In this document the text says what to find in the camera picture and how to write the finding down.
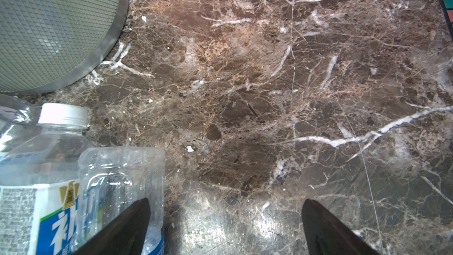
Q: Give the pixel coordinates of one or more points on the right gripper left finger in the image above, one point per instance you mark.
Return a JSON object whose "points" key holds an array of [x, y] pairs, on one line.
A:
{"points": [[125, 235]]}

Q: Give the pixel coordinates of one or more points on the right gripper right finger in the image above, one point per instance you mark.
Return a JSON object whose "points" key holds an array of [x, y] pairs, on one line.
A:
{"points": [[327, 235]]}

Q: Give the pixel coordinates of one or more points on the blue label water bottle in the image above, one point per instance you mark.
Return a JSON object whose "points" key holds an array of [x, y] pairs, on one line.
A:
{"points": [[111, 180]]}

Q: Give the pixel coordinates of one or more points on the tall white label water bottle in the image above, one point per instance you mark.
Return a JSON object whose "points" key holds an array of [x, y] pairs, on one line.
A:
{"points": [[40, 185]]}

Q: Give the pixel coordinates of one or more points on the green mesh waste bin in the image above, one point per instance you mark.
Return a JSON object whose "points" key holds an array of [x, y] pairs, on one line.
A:
{"points": [[47, 45]]}

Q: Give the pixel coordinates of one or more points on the clear bottle blue cap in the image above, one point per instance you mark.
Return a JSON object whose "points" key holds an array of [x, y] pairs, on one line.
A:
{"points": [[18, 122]]}

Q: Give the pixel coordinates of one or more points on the right black frame post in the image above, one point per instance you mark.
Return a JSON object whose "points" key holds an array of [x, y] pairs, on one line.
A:
{"points": [[444, 0]]}

